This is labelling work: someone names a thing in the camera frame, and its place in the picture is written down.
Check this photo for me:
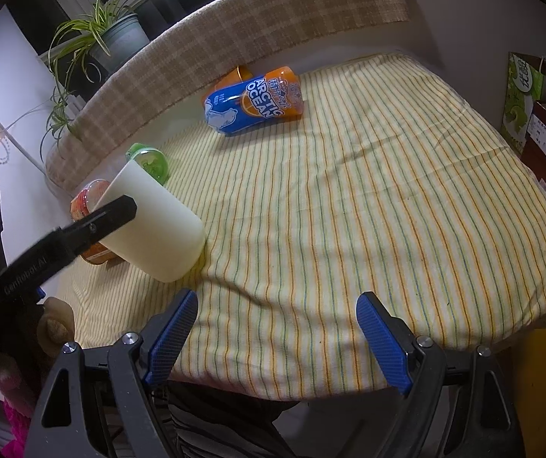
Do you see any brown plaid sill cloth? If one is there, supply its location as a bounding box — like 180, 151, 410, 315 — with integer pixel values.
45, 0, 410, 191

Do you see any white plastic cup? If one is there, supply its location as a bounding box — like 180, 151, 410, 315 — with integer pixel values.
97, 160, 206, 283

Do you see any orange paper cup back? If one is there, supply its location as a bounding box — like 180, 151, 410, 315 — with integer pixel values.
214, 65, 253, 91

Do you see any gloved hand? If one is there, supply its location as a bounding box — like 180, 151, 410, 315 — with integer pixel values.
36, 297, 75, 358

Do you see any orange paper cup front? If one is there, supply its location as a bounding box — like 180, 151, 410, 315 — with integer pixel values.
81, 243, 122, 266

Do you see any potted spider plant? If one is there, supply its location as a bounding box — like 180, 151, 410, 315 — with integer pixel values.
39, 0, 136, 158

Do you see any orange paper cup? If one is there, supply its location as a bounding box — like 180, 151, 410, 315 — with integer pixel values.
214, 65, 253, 91
81, 243, 122, 266

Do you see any yellow striped table cloth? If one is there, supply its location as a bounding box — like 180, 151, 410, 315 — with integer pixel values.
58, 54, 546, 400

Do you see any blue Arctic Ocean cup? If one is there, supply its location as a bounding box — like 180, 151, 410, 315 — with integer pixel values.
204, 66, 304, 137

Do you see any green white cardboard box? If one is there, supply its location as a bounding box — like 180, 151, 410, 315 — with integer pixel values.
500, 52, 544, 155

